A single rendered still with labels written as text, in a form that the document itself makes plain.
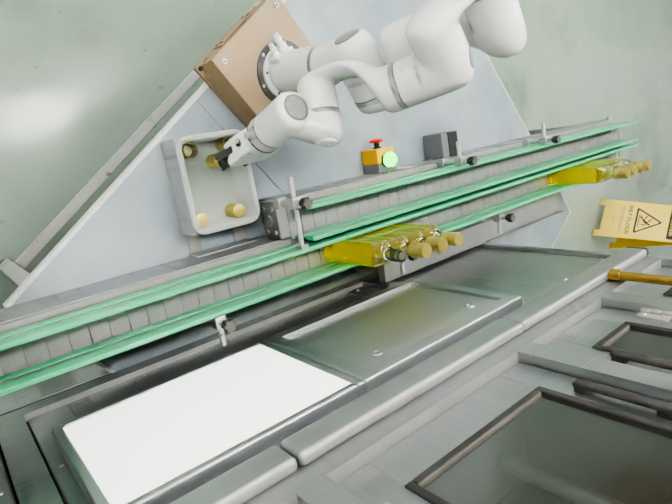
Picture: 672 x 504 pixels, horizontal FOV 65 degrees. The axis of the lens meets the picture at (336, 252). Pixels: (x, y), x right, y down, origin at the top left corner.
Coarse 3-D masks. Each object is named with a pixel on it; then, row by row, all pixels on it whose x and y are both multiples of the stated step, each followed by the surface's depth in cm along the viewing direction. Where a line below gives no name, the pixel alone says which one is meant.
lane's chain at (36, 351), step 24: (504, 192) 183; (528, 192) 192; (432, 216) 162; (456, 216) 168; (288, 264) 130; (312, 264) 135; (216, 288) 119; (240, 288) 123; (144, 312) 109; (168, 312) 112; (48, 336) 99; (72, 336) 101; (96, 336) 104; (24, 360) 96
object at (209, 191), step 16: (176, 144) 115; (208, 144) 127; (192, 160) 125; (192, 176) 125; (208, 176) 127; (224, 176) 130; (240, 176) 129; (192, 192) 125; (208, 192) 128; (224, 192) 130; (240, 192) 131; (256, 192) 128; (192, 208) 118; (208, 208) 128; (224, 208) 131; (256, 208) 128; (192, 224) 119; (208, 224) 125; (224, 224) 124; (240, 224) 126
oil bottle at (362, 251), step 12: (348, 240) 130; (360, 240) 127; (372, 240) 125; (384, 240) 123; (324, 252) 136; (336, 252) 132; (348, 252) 128; (360, 252) 125; (372, 252) 121; (360, 264) 126; (372, 264) 122; (384, 264) 123
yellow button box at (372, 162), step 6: (366, 150) 157; (372, 150) 154; (378, 150) 153; (384, 150) 155; (390, 150) 156; (366, 156) 157; (372, 156) 155; (378, 156) 153; (366, 162) 157; (372, 162) 155; (378, 162) 154; (366, 168) 158; (372, 168) 156; (378, 168) 154; (384, 168) 155; (390, 168) 157
